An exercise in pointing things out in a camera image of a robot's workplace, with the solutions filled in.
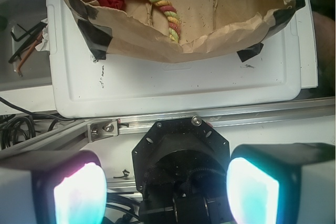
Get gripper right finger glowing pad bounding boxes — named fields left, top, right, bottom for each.
left=226, top=143, right=335, bottom=223

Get orange handled tool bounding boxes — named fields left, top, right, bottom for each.
left=16, top=31, right=43, bottom=77

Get brown paper bag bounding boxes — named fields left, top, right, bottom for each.
left=64, top=0, right=297, bottom=63

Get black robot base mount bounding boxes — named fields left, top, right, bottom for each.
left=132, top=116, right=233, bottom=223

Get aluminium extrusion rail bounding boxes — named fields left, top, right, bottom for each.
left=2, top=97, right=335, bottom=159

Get black floor cables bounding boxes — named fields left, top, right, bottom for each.
left=0, top=96, right=77, bottom=151

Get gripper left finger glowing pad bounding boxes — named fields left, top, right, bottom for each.
left=1, top=150, right=107, bottom=223

